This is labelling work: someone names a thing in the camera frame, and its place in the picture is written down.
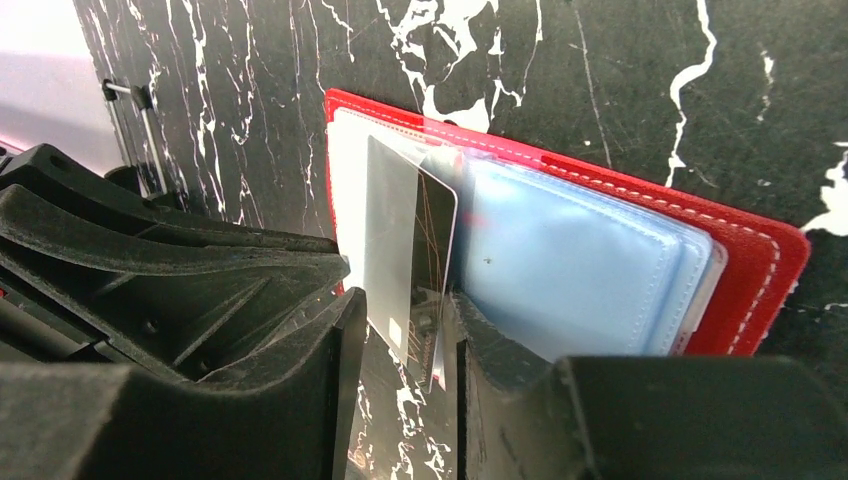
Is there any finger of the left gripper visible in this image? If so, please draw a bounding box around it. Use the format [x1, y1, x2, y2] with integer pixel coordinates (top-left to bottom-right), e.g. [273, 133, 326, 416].
[1, 185, 348, 381]
[1, 144, 339, 254]

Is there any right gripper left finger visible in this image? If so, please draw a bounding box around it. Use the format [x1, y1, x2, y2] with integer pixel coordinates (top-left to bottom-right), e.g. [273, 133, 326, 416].
[1, 288, 367, 479]

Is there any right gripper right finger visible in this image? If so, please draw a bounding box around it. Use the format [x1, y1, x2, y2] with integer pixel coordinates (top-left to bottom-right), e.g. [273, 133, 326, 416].
[450, 293, 847, 479]

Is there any red card holder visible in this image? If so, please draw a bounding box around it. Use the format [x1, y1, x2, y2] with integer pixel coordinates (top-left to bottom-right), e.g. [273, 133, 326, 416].
[325, 89, 811, 360]

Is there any black credit card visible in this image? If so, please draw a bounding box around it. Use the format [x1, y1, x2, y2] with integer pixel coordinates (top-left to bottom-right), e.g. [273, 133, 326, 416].
[363, 136, 457, 391]

